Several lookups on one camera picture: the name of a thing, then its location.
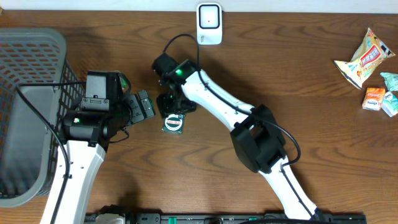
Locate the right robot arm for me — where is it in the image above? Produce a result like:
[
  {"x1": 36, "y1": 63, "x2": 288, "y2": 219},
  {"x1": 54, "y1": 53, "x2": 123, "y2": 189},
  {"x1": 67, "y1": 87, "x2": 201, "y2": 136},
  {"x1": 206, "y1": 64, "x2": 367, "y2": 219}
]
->
[{"x1": 152, "y1": 53, "x2": 323, "y2": 221}]

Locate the teal small carton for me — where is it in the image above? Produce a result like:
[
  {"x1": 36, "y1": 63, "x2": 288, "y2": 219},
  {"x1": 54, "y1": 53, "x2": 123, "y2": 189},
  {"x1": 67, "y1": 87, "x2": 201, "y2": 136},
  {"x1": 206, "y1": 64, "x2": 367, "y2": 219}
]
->
[{"x1": 381, "y1": 91, "x2": 397, "y2": 117}]

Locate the mint green pack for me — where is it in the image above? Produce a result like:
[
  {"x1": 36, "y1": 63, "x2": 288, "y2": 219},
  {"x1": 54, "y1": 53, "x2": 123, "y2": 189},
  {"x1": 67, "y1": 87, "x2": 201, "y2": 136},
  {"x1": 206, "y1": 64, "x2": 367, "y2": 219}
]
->
[{"x1": 380, "y1": 72, "x2": 398, "y2": 91}]

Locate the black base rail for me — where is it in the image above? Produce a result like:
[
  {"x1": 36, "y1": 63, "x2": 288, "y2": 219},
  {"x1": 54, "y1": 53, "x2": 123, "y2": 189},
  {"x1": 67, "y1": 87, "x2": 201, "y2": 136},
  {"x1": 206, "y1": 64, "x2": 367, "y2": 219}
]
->
[{"x1": 83, "y1": 212, "x2": 368, "y2": 224}]

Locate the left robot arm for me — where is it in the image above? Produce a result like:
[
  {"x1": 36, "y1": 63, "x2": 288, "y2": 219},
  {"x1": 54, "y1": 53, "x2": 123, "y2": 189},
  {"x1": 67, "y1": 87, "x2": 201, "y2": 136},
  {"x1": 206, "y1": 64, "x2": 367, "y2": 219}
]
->
[{"x1": 41, "y1": 71, "x2": 155, "y2": 223}]

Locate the grey plastic shopping basket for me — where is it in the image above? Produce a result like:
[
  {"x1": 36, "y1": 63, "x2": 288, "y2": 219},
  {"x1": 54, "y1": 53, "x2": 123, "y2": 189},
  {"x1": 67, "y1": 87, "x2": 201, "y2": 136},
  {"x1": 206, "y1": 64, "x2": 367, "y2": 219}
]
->
[{"x1": 1, "y1": 28, "x2": 85, "y2": 208}]

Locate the orange small carton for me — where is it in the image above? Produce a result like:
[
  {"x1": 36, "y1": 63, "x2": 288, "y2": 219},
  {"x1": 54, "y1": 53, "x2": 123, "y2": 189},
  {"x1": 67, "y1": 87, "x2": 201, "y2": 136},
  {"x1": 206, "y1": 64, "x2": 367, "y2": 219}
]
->
[{"x1": 362, "y1": 88, "x2": 386, "y2": 111}]

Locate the yellow snack bag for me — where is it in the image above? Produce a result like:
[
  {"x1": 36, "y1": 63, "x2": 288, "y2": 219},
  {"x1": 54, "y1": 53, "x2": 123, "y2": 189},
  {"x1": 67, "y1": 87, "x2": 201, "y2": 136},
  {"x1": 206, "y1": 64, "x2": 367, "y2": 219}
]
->
[{"x1": 333, "y1": 28, "x2": 395, "y2": 90}]

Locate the round tape roll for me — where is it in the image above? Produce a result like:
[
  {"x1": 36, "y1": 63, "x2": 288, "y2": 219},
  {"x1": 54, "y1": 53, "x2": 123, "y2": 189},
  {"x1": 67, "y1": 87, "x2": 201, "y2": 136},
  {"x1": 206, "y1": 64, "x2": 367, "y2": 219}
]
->
[{"x1": 162, "y1": 114, "x2": 185, "y2": 134}]

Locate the white barcode scanner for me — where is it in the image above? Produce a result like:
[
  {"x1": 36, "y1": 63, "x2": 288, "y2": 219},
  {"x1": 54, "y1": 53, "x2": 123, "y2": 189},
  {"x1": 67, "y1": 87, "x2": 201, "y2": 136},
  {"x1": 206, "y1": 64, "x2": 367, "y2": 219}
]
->
[{"x1": 197, "y1": 2, "x2": 223, "y2": 45}]

